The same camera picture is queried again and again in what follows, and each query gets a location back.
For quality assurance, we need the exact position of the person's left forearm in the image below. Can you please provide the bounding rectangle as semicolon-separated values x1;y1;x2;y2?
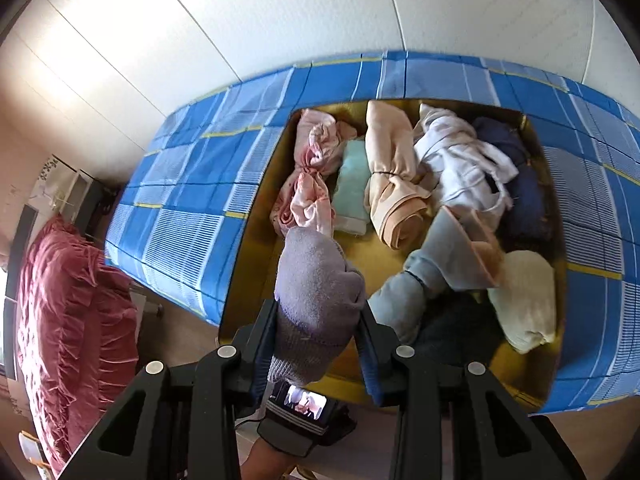
240;435;311;480

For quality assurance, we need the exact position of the navy cloth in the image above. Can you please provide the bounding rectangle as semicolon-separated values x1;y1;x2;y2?
472;116;551;243

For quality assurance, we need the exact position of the pink printed cloth bundle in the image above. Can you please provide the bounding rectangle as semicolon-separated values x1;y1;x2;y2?
270;109;358;238

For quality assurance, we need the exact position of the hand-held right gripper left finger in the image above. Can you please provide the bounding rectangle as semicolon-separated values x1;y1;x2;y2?
62;299;281;480

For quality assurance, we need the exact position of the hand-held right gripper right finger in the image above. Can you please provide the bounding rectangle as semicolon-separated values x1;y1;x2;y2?
356;305;586;480

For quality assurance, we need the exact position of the black cable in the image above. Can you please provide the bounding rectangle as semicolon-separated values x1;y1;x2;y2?
234;407;268;432

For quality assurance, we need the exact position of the black cloth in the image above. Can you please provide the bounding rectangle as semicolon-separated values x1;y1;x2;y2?
415;290;503;368

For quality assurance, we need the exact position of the white shelf unit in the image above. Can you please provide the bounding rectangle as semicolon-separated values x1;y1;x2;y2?
27;157;121;221

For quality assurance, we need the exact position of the red ruffled cushion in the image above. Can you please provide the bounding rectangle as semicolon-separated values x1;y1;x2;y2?
15;215;141;473

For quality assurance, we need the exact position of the pale green cloth bundle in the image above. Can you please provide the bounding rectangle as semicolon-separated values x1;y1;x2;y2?
367;205;493;346

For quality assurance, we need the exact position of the blue plaid storage box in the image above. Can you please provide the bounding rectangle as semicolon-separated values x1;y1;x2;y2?
102;50;640;416

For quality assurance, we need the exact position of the lavender knit cloth roll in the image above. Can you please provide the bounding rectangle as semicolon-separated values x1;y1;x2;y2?
267;226;368;386

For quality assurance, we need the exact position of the pale yellow cloth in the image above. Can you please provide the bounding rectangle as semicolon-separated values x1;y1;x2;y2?
487;249;557;354

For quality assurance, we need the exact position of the teal towel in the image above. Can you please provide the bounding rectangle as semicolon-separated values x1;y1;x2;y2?
332;139;373;236

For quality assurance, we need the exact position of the peach cloth bundle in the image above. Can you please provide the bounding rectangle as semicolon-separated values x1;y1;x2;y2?
363;100;433;250

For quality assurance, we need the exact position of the white cloth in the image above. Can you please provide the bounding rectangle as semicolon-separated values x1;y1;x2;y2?
412;103;520;233

